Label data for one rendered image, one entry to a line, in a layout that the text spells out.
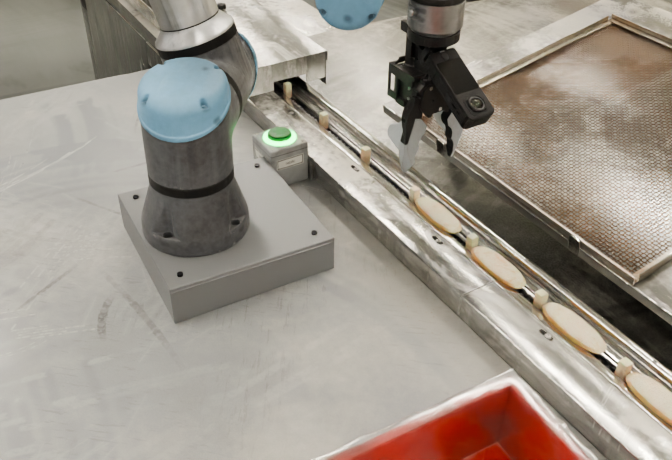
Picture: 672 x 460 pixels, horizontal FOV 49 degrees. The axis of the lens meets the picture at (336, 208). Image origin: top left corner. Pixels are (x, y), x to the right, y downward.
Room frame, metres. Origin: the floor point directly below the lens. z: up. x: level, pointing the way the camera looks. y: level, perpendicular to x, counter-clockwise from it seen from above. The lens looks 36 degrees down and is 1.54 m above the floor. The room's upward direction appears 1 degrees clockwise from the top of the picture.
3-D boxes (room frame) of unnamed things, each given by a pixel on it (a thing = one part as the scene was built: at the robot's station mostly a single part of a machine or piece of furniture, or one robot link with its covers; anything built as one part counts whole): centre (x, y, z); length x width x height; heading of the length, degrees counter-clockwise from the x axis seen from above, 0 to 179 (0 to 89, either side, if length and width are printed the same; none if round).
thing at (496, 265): (0.80, -0.23, 0.86); 0.10 x 0.04 x 0.01; 32
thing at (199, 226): (0.85, 0.20, 0.93); 0.15 x 0.15 x 0.10
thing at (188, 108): (0.86, 0.20, 1.05); 0.13 x 0.12 x 0.14; 174
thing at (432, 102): (0.96, -0.12, 1.08); 0.09 x 0.08 x 0.12; 32
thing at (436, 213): (0.92, -0.16, 0.86); 0.10 x 0.04 x 0.01; 31
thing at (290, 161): (1.07, 0.09, 0.84); 0.08 x 0.08 x 0.11; 32
